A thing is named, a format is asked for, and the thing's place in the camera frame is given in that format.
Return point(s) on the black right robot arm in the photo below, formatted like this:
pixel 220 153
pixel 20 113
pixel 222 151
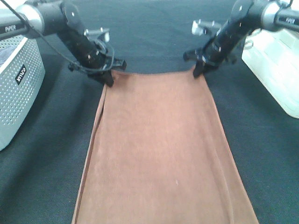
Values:
pixel 246 17

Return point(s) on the white plastic storage box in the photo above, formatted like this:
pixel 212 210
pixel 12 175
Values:
pixel 273 57

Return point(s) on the grey perforated laundry basket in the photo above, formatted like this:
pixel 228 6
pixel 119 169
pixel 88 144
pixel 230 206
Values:
pixel 20 83

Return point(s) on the grey cloth in basket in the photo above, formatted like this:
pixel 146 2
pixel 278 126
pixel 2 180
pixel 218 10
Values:
pixel 8 55

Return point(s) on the black table cloth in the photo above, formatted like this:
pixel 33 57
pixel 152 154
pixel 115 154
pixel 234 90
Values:
pixel 41 169

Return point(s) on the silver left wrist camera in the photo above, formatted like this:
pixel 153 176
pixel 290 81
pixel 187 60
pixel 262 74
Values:
pixel 101 33

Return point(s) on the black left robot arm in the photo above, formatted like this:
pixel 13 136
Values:
pixel 40 18

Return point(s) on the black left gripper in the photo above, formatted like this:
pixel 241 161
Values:
pixel 96 58

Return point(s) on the brown towel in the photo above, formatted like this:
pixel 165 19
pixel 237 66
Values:
pixel 158 154

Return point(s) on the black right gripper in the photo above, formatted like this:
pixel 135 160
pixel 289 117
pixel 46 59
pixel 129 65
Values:
pixel 216 51

